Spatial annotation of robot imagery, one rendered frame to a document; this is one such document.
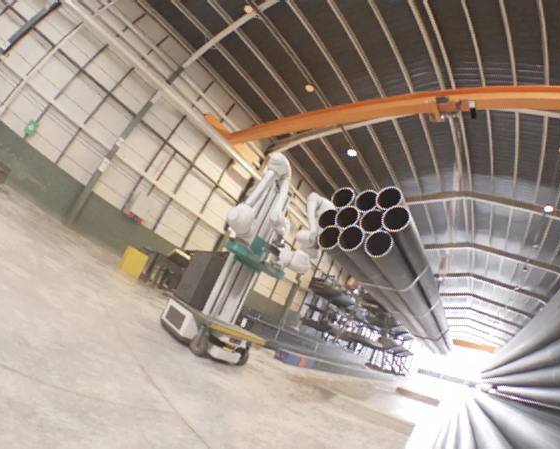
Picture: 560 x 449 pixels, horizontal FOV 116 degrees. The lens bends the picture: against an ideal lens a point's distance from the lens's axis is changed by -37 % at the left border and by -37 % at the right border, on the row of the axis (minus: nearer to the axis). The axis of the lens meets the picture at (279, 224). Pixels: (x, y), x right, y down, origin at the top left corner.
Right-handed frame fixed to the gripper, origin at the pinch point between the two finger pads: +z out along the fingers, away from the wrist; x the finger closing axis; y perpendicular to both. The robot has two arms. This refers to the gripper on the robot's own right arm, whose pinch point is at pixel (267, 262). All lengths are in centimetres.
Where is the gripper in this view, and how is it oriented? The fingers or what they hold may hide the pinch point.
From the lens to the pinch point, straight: 216.3
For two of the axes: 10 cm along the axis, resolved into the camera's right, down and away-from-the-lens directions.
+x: -6.0, -5.0, -6.3
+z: -3.9, 8.6, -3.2
